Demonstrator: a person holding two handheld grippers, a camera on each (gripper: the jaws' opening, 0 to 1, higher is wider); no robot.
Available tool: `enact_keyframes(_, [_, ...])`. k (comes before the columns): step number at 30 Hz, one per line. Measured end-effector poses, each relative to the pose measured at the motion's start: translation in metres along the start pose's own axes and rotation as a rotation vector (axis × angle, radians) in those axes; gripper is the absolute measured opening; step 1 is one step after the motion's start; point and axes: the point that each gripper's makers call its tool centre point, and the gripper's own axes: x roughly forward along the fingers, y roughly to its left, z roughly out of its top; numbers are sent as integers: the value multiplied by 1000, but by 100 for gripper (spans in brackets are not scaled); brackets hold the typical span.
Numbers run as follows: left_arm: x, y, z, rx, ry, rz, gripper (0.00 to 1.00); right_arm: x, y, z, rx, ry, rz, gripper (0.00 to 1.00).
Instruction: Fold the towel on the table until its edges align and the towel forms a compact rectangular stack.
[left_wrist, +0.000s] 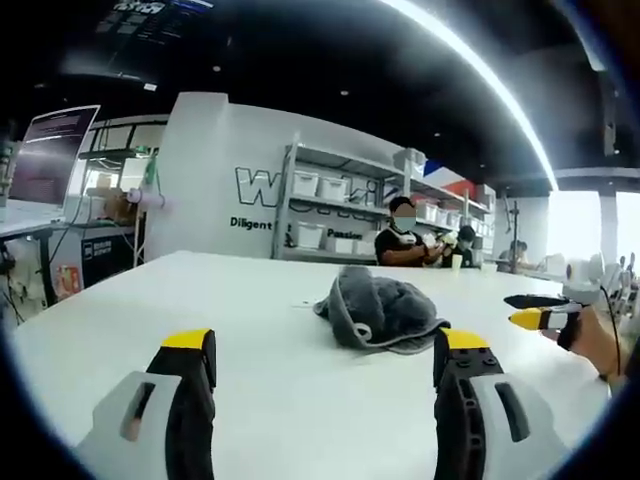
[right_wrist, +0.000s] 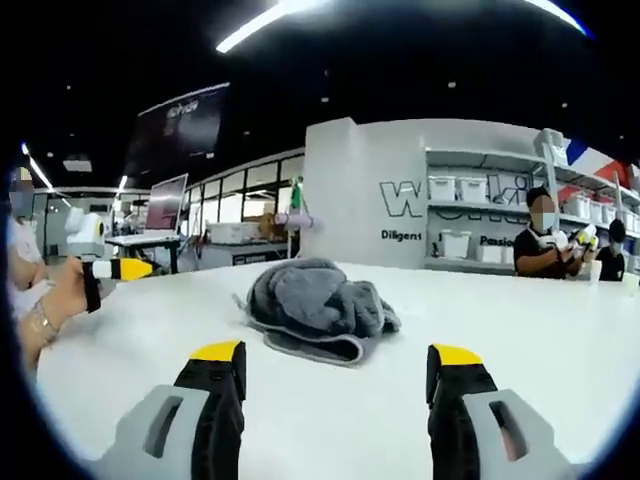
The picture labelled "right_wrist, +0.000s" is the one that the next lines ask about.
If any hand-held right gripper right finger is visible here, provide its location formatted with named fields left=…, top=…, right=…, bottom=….
left=425, top=343, right=576, bottom=480

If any grey pole device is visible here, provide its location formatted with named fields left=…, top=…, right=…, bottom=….
left=533, top=127, right=570, bottom=236

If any long ceiling light strip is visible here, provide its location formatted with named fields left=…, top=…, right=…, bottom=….
left=215, top=0, right=314, bottom=54

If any person's white-clothed torso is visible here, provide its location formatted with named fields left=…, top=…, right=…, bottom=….
left=7, top=218, right=51, bottom=321

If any white box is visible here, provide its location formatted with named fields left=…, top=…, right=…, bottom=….
left=206, top=221, right=267, bottom=246

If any metal wrist bracelet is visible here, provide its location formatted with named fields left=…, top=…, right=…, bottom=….
left=27, top=298, right=60, bottom=346

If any black-legged white desk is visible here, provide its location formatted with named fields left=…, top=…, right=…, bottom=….
left=104, top=231, right=182, bottom=275

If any white table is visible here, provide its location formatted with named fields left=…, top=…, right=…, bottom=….
left=34, top=259, right=640, bottom=480

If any computer monitor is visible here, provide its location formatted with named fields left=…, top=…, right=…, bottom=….
left=144, top=173, right=190, bottom=234

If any person's left hand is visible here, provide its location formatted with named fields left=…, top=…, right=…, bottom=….
left=47, top=256, right=94, bottom=320

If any row of white storage boxes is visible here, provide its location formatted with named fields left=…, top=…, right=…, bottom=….
left=427, top=174, right=640, bottom=266

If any dark hanging banner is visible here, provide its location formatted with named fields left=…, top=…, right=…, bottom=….
left=123, top=81, right=232, bottom=175

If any red blue wall banner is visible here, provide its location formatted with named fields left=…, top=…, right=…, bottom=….
left=563, top=137, right=640, bottom=194

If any grey shelf rack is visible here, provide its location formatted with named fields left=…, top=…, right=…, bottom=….
left=423, top=145, right=640, bottom=275

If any grey towel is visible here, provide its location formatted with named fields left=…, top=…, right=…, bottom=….
left=232, top=257, right=403, bottom=369

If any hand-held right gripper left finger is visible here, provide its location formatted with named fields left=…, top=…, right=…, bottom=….
left=92, top=339, right=248, bottom=480

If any purple rolled mat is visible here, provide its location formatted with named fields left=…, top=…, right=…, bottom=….
left=272, top=211, right=325, bottom=233

